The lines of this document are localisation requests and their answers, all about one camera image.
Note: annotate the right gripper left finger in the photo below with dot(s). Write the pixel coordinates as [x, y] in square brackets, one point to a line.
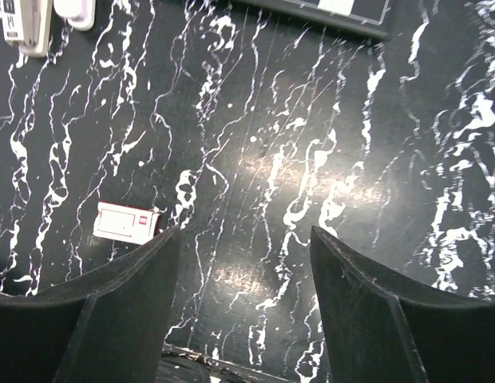
[107, 325]

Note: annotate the grey metal stapler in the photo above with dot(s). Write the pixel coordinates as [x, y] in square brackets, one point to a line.
[26, 25]

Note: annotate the red white staple box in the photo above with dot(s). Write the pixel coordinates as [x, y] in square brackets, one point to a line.
[125, 224]

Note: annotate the black white chessboard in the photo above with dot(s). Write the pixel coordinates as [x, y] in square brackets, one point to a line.
[368, 18]

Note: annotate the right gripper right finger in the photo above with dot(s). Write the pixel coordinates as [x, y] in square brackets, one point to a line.
[382, 326]

